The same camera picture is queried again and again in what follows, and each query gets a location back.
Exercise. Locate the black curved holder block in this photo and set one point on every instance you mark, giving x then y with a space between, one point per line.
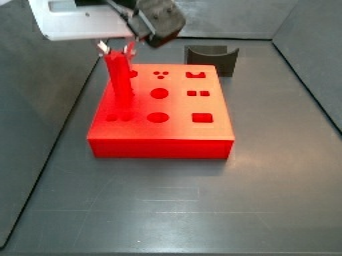
215 55

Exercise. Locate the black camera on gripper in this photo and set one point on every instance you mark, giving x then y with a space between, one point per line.
155 22

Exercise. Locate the red shape-sorting block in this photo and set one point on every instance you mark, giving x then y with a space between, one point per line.
177 118

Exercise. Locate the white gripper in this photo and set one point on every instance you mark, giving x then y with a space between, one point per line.
64 21

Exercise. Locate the red star-shaped peg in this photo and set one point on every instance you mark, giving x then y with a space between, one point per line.
119 72

